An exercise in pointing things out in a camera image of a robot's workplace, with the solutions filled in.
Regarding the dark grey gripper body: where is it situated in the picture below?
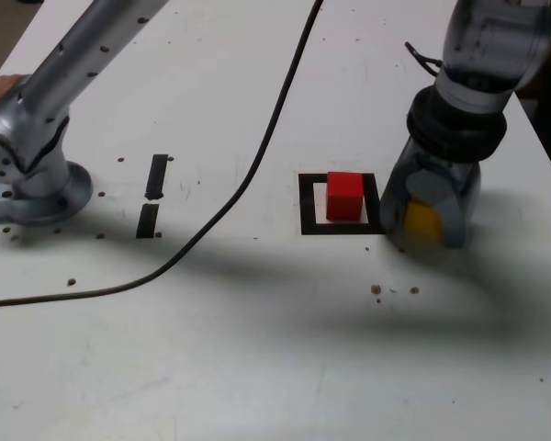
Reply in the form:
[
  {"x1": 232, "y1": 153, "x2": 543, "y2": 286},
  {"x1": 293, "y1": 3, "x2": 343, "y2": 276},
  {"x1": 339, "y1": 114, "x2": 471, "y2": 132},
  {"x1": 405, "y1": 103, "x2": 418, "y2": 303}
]
[{"x1": 410, "y1": 153, "x2": 479, "y2": 185}]

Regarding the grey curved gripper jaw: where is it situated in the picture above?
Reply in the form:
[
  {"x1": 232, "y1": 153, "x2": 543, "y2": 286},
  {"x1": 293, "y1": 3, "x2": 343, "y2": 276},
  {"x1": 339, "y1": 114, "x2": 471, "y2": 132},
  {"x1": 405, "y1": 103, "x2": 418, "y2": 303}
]
[
  {"x1": 379, "y1": 137, "x2": 420, "y2": 239},
  {"x1": 405, "y1": 160, "x2": 483, "y2": 249}
]

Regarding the yellow cube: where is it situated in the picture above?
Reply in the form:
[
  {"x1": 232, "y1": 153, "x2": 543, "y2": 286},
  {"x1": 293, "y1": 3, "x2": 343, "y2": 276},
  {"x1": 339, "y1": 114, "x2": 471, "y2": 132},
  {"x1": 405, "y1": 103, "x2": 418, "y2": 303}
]
[{"x1": 403, "y1": 201, "x2": 444, "y2": 243}]

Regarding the red cube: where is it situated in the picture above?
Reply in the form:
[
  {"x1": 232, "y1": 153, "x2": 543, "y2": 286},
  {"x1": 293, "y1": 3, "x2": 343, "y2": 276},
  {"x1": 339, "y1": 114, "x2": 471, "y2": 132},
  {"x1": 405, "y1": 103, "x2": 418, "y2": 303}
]
[{"x1": 325, "y1": 170, "x2": 365, "y2": 223}]

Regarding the black tape square outline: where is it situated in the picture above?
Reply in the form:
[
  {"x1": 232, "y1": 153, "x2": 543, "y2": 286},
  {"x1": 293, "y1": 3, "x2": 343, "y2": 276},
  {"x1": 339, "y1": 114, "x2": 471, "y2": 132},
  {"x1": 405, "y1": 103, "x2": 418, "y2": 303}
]
[{"x1": 298, "y1": 172, "x2": 388, "y2": 237}]

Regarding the black tape strip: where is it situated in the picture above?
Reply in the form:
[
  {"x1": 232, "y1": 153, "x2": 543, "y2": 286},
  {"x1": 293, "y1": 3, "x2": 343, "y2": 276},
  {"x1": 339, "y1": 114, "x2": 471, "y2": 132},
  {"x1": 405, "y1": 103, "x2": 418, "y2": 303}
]
[{"x1": 135, "y1": 153, "x2": 170, "y2": 240}]

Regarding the black cable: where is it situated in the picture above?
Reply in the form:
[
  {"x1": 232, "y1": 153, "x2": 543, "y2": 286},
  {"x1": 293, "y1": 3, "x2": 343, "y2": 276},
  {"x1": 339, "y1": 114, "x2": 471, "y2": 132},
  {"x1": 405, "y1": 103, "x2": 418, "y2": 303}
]
[{"x1": 0, "y1": 0, "x2": 326, "y2": 310}]

